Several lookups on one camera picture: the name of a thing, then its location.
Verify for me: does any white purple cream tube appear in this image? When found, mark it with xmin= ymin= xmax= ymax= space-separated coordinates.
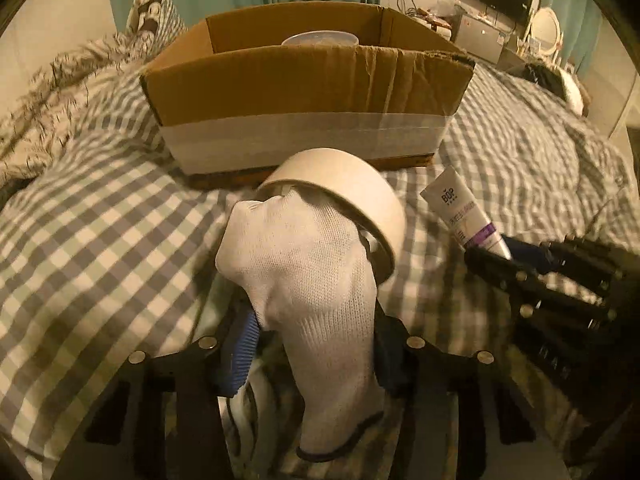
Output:
xmin=421 ymin=167 xmax=512 ymax=260

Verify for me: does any white sock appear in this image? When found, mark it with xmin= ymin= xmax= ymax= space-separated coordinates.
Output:
xmin=216 ymin=188 xmax=385 ymax=462

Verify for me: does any beige tape roll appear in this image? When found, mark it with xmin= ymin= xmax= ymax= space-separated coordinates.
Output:
xmin=257 ymin=148 xmax=406 ymax=284

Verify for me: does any clear round plastic container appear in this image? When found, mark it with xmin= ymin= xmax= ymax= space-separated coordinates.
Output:
xmin=281 ymin=30 xmax=359 ymax=47

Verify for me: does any black bag on chair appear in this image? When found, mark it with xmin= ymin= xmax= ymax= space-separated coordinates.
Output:
xmin=518 ymin=63 xmax=591 ymax=117

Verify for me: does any grey mini fridge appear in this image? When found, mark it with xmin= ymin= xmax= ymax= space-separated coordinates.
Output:
xmin=452 ymin=14 xmax=504 ymax=64

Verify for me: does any white oval mirror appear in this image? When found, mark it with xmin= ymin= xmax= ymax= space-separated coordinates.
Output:
xmin=527 ymin=6 xmax=563 ymax=56

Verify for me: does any green curtain at right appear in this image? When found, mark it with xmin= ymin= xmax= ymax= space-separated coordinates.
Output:
xmin=540 ymin=0 xmax=602 ymax=76

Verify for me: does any floral white blanket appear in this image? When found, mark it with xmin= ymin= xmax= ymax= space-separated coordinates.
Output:
xmin=1 ymin=30 xmax=155 ymax=185

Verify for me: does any cardboard box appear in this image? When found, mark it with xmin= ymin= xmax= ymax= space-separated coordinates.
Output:
xmin=140 ymin=2 xmax=475 ymax=190

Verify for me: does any checked pillow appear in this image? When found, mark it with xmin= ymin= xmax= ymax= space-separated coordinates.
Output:
xmin=125 ymin=0 xmax=186 ymax=61

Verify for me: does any brown white plush toy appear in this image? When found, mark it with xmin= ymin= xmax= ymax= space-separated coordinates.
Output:
xmin=137 ymin=0 xmax=163 ymax=34

